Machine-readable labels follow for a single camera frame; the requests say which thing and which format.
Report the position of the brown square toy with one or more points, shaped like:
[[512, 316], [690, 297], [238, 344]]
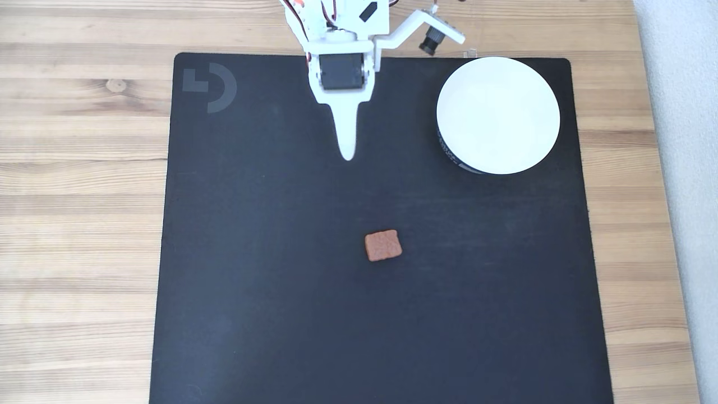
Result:
[[383, 245]]

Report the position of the white round plate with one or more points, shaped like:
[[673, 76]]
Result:
[[498, 115]]

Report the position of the black round container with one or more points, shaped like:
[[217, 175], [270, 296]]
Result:
[[449, 152]]

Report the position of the small clear plastic piece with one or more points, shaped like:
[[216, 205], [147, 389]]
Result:
[[470, 53]]

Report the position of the black desk mat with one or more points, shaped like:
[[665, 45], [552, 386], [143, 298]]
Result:
[[336, 314]]

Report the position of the wrist camera on white bracket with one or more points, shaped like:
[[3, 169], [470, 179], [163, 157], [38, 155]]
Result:
[[426, 28]]

